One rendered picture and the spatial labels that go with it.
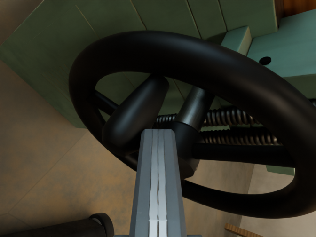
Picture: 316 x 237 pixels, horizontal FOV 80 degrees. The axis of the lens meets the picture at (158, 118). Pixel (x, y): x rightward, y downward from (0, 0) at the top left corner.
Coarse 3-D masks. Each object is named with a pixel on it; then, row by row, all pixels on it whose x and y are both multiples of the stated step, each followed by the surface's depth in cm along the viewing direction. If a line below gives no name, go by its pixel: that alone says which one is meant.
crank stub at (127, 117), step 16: (160, 80) 12; (128, 96) 12; (144, 96) 11; (160, 96) 12; (128, 112) 10; (144, 112) 11; (112, 128) 10; (128, 128) 10; (144, 128) 11; (112, 144) 10; (128, 144) 10
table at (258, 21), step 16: (224, 0) 24; (240, 0) 24; (256, 0) 23; (272, 0) 22; (224, 16) 26; (240, 16) 25; (256, 16) 24; (272, 16) 23; (240, 32) 25; (256, 32) 25; (272, 32) 25; (240, 48) 22; (240, 128) 27
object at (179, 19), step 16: (144, 0) 29; (160, 0) 28; (176, 0) 27; (144, 16) 31; (160, 16) 30; (176, 16) 29; (192, 16) 28; (176, 32) 31; (192, 32) 30; (176, 80) 39; (208, 128) 46; (224, 128) 44
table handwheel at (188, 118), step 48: (96, 48) 14; (144, 48) 12; (192, 48) 11; (96, 96) 21; (192, 96) 26; (240, 96) 11; (288, 96) 10; (192, 144) 21; (288, 144) 12; (192, 192) 31; (288, 192) 18
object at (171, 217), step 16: (160, 144) 9; (160, 160) 8; (176, 160) 8; (160, 176) 8; (176, 176) 8; (160, 192) 7; (176, 192) 7; (160, 208) 6; (176, 208) 6; (160, 224) 6; (176, 224) 6
